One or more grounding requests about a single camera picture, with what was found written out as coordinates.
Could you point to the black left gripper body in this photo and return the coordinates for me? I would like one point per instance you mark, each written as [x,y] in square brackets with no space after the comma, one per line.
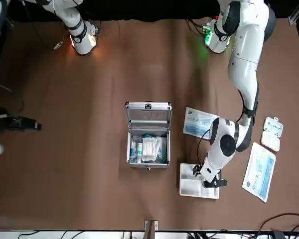
[211,183]

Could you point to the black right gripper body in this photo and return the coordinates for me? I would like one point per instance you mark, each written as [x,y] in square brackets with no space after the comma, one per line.
[16,122]

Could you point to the white partition tray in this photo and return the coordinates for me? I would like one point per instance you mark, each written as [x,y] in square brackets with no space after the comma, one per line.
[189,184]

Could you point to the clear bag teal bandages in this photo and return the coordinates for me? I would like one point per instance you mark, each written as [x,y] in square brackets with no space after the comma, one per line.
[162,152]

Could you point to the small white disinfectant bottle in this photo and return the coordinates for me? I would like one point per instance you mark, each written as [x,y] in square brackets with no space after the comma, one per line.
[139,152]

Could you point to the white bottle blue label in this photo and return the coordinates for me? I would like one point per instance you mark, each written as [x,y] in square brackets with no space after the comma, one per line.
[133,152]

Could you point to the silver aluminium first-aid case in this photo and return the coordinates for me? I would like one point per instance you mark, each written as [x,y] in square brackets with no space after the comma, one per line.
[148,112]

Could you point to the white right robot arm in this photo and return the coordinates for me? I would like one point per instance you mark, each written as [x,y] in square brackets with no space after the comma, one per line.
[79,37]

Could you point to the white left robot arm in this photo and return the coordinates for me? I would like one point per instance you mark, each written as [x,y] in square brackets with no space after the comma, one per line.
[244,62]

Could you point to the blue white mask packet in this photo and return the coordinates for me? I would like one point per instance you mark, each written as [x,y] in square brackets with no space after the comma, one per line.
[260,171]
[196,122]

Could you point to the aluminium post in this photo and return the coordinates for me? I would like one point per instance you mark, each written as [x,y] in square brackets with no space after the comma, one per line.
[150,229]

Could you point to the aluminium frame profile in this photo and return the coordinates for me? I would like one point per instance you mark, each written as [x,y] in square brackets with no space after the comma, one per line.
[297,12]

